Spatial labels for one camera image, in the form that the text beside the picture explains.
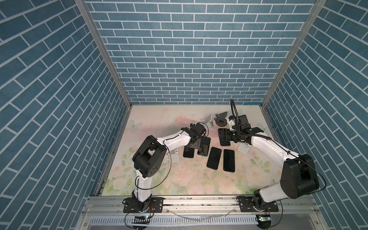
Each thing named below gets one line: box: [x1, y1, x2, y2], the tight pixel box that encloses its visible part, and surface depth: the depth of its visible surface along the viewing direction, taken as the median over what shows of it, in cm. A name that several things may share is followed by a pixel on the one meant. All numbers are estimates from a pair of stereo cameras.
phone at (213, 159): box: [206, 146, 222, 171], surface depth 91 cm
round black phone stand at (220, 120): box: [214, 111, 228, 127], surface depth 110 cm
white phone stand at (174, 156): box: [170, 149, 180, 164], surface depth 88 cm
